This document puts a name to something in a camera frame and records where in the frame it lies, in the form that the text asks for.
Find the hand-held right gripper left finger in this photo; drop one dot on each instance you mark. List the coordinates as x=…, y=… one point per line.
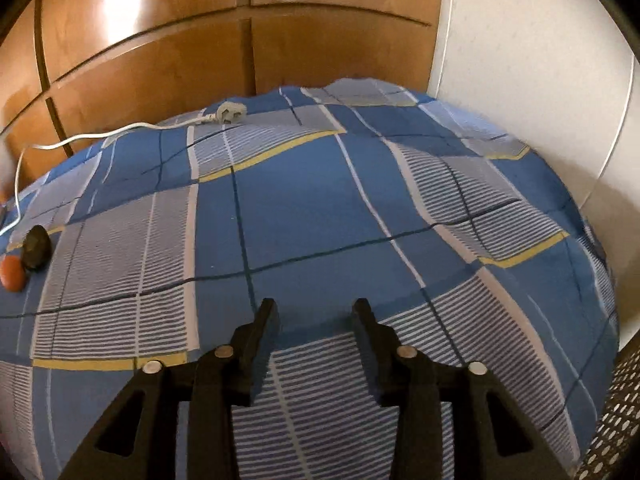
x=265, y=345

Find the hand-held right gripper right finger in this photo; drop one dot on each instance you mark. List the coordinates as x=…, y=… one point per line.
x=370, y=365

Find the blue plaid cloth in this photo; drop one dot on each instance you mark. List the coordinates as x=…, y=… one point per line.
x=300, y=210

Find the dark avocado half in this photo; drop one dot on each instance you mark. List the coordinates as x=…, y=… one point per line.
x=36, y=250

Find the perforated dark panel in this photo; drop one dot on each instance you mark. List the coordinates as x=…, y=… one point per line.
x=612, y=425

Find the red tomato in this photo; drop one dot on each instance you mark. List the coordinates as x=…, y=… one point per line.
x=11, y=273

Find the wooden wardrobe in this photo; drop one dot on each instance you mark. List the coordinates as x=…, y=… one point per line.
x=150, y=60

